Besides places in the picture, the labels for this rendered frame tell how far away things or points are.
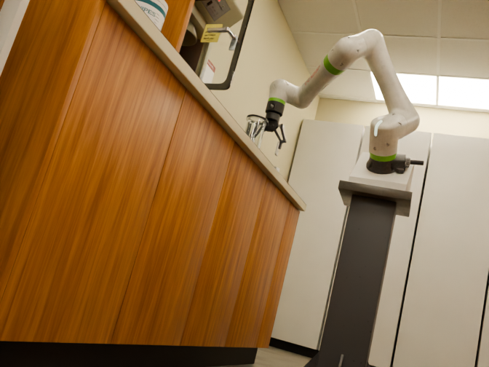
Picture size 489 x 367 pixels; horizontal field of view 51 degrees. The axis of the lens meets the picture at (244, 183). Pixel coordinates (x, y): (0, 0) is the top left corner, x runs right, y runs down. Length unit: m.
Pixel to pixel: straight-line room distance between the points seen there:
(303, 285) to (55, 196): 3.75
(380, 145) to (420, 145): 2.54
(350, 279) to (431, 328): 2.35
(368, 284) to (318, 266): 2.46
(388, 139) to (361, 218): 0.38
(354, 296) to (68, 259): 1.39
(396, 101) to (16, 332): 1.91
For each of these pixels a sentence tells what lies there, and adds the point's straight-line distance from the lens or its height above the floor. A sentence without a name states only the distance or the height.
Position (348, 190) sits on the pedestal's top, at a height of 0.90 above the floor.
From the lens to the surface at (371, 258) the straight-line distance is 2.37.
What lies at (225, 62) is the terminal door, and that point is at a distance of 1.89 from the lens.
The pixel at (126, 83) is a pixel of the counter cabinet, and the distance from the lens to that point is 1.40.
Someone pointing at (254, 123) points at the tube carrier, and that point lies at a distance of 2.48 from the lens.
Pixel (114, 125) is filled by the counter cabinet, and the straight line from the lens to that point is 1.37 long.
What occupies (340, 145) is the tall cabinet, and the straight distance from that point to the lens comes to 5.06.
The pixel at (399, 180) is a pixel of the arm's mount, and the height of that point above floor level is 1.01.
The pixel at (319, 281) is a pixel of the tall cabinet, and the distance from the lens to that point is 4.77.
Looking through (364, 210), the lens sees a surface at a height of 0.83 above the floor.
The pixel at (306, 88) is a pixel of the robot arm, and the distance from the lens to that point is 2.68.
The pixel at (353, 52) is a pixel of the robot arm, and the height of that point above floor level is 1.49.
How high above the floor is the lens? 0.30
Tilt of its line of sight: 13 degrees up
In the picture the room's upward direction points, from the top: 15 degrees clockwise
